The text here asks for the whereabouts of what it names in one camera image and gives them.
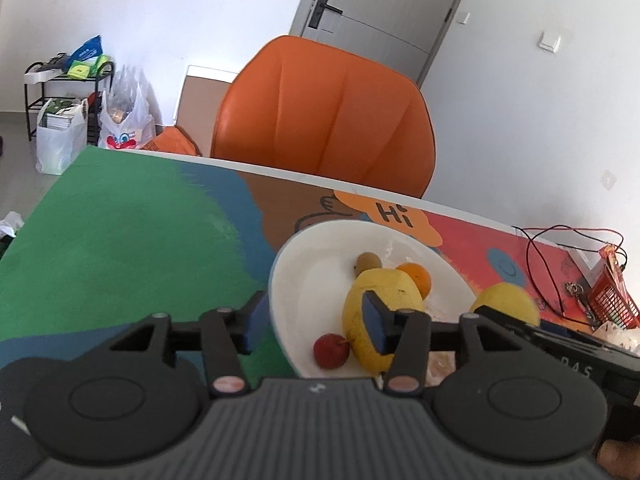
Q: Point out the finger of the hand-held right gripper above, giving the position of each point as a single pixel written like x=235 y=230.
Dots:
x=520 y=324

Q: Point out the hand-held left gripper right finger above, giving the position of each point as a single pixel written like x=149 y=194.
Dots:
x=375 y=322

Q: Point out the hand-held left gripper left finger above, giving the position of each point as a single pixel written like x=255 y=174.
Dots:
x=256 y=321

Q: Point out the yellow mango with dark spots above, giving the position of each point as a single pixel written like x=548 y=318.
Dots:
x=355 y=320

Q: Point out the yellow lemon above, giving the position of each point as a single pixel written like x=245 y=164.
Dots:
x=505 y=300

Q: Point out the small red fruit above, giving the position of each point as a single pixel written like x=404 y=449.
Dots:
x=330 y=351

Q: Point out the small brown kiwi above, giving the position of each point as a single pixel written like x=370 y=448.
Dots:
x=368 y=261

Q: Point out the orange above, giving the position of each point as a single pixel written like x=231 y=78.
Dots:
x=417 y=277

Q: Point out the white plate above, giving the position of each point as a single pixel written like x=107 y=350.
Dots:
x=310 y=280

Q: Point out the person's right hand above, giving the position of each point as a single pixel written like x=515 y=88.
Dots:
x=621 y=460

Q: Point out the bunch of keys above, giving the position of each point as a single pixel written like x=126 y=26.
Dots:
x=576 y=294

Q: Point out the red plastic basket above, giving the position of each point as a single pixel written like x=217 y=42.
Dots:
x=614 y=295

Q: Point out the orange snack package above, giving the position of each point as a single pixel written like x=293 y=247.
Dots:
x=612 y=256

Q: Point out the cartoon cat table mat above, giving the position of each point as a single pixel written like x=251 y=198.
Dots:
x=125 y=235

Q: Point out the orange bag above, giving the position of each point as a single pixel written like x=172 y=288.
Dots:
x=172 y=142

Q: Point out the orange leather chair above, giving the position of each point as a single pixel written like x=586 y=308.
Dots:
x=325 y=110

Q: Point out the cardboard board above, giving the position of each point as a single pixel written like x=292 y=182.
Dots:
x=200 y=105

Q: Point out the clear plastic bag red print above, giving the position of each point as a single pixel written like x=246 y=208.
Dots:
x=125 y=120

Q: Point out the white plastic bag with books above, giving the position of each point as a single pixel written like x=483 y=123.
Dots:
x=60 y=140

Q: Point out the green and yellow items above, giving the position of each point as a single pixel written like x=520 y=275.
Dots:
x=89 y=68

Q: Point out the grey door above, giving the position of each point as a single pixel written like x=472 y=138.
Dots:
x=390 y=5

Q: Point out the blue bag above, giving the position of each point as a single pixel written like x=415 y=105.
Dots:
x=87 y=50

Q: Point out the black shoe rack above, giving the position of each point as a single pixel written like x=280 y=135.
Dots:
x=37 y=72

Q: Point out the white wall socket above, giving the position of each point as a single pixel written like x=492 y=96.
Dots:
x=608 y=180

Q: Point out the large white wall switch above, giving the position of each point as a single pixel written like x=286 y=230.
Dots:
x=550 y=40

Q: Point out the small white wall switch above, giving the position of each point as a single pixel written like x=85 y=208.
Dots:
x=465 y=18

